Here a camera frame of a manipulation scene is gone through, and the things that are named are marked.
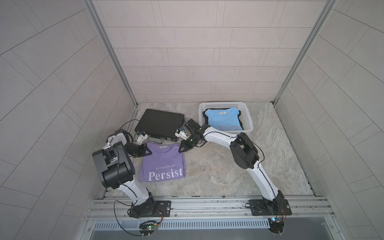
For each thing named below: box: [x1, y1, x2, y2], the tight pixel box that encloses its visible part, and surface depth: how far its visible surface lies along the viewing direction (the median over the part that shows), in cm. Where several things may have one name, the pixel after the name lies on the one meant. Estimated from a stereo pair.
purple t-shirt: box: [139, 143, 186, 182], surface depth 84 cm
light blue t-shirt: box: [205, 107, 243, 131], surface depth 104 cm
